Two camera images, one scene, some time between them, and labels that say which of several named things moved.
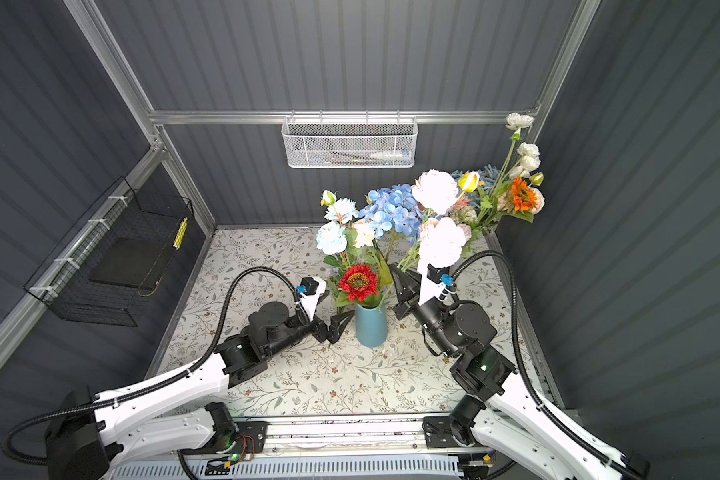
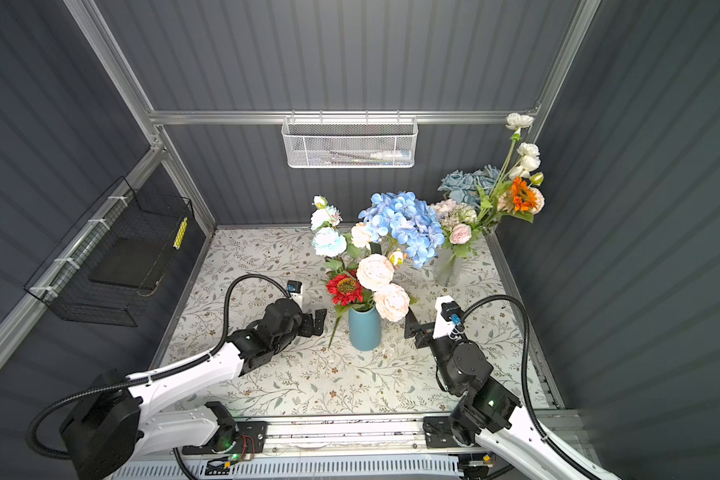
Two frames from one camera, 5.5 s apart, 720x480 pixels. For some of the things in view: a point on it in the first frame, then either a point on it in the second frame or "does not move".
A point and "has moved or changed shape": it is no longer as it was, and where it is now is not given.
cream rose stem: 365,234 does not move
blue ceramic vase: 371,325 has moved or changed shape
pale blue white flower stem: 332,237 has moved or changed shape
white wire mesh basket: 348,142 does not move
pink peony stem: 441,238 to 391,300
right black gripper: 411,293 to 414,328
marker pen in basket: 374,156 does not move
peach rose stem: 506,203 does not move
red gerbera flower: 359,282 has moved or changed shape
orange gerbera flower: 521,195 does not move
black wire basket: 112,263 does not move
